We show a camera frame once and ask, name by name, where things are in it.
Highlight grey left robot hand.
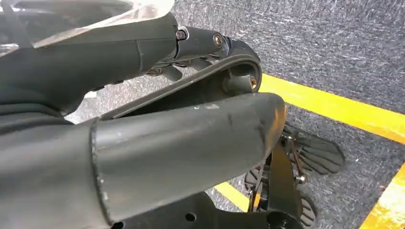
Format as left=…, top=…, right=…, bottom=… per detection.
left=0, top=14, right=288, bottom=229

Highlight black robot leg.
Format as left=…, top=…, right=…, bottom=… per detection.
left=110, top=189, right=305, bottom=229

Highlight yellow floor tape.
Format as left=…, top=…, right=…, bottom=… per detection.
left=214, top=181, right=251, bottom=213
left=258, top=73, right=405, bottom=145
left=359, top=164, right=405, bottom=229

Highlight clear plastic cover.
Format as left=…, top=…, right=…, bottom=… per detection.
left=0, top=0, right=176, bottom=58

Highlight black robot foot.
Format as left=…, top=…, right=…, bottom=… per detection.
left=244, top=124, right=346, bottom=229

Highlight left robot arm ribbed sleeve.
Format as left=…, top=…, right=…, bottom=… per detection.
left=0, top=84, right=76, bottom=137

